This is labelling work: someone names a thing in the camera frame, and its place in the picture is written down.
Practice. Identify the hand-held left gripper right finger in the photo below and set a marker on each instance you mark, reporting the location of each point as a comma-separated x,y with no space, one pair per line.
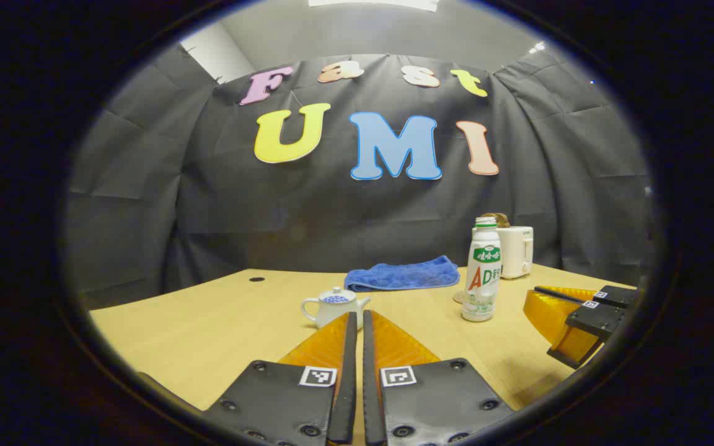
370,378

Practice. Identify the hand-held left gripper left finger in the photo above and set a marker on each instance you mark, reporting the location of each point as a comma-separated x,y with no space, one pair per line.
346,378

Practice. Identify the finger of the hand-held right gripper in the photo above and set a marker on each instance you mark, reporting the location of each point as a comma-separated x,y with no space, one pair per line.
617,296
595,319

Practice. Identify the white teacup with spout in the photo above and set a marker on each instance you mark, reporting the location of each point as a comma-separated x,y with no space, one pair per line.
326,314

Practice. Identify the white water bottle green label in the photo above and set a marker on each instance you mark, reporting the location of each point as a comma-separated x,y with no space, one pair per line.
482,272

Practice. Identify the white toaster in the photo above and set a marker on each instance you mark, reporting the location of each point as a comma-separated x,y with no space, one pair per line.
516,251

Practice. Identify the blue towel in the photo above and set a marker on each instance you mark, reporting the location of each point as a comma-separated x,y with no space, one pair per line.
400,275

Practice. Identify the black backdrop cloth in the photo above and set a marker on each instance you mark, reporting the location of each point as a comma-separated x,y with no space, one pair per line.
208,204

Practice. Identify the small ceiling light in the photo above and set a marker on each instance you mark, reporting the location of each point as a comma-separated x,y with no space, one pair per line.
537,47

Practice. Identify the ceiling light panel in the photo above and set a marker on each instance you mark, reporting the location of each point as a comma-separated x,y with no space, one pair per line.
372,4

